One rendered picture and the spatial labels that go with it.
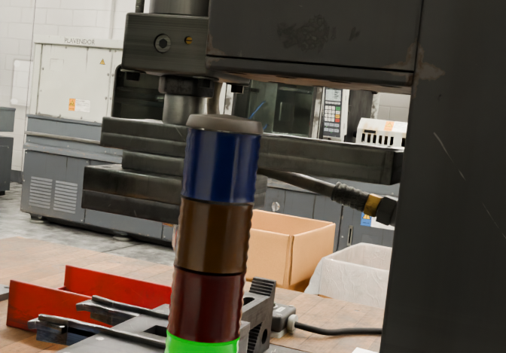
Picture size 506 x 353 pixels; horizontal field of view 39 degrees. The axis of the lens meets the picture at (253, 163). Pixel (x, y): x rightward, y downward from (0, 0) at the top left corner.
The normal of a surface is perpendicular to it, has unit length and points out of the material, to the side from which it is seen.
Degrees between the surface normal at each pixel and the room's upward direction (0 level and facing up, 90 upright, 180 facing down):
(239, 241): 104
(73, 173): 90
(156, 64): 90
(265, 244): 88
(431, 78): 90
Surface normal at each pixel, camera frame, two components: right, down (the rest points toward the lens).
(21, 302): -0.37, 0.03
